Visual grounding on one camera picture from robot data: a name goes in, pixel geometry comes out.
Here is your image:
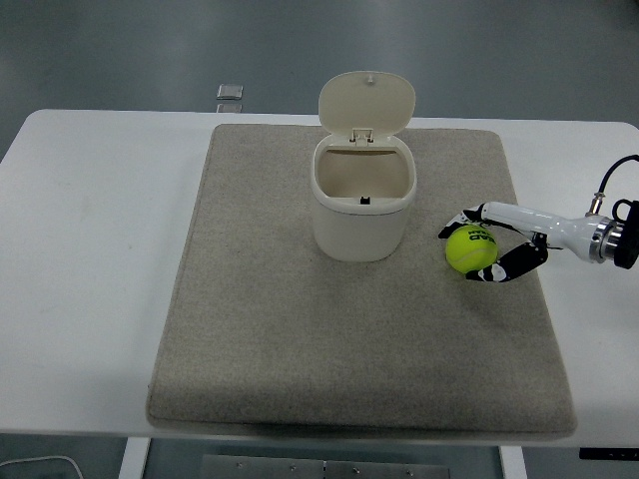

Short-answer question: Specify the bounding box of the beige felt mat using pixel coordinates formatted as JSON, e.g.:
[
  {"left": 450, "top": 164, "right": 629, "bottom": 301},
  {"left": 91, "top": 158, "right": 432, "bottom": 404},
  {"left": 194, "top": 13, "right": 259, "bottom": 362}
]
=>
[{"left": 145, "top": 123, "right": 579, "bottom": 443}]

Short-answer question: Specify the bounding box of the cream bin with hinged lid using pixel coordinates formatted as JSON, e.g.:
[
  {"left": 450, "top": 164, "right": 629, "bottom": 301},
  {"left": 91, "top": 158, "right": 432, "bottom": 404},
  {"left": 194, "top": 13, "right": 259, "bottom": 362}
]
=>
[{"left": 310, "top": 71, "right": 417, "bottom": 262}]

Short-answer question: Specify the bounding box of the white table leg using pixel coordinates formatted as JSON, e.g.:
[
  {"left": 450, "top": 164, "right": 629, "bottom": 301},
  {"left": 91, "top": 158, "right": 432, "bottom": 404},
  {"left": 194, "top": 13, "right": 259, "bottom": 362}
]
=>
[
  {"left": 498, "top": 445, "right": 525, "bottom": 479},
  {"left": 118, "top": 437, "right": 151, "bottom": 479}
]

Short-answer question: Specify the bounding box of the black table control panel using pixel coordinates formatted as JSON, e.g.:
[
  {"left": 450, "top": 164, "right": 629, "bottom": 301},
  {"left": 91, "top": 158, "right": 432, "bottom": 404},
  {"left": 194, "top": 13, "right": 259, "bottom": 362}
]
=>
[{"left": 578, "top": 447, "right": 639, "bottom": 461}]

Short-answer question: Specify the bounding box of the white cable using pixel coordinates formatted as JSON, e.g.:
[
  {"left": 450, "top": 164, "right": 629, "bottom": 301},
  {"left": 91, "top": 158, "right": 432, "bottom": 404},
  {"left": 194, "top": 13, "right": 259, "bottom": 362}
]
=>
[{"left": 0, "top": 454, "right": 84, "bottom": 479}]

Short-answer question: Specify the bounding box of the yellow-green tennis ball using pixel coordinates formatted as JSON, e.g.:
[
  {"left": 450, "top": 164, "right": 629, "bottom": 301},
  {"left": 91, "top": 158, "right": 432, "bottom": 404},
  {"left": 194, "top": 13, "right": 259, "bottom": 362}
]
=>
[{"left": 444, "top": 224, "right": 498, "bottom": 274}]

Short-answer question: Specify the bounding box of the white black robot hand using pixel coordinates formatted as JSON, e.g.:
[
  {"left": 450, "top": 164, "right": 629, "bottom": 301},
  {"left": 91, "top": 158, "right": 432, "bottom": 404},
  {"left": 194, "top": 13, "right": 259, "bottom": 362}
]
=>
[{"left": 437, "top": 201, "right": 604, "bottom": 285}]

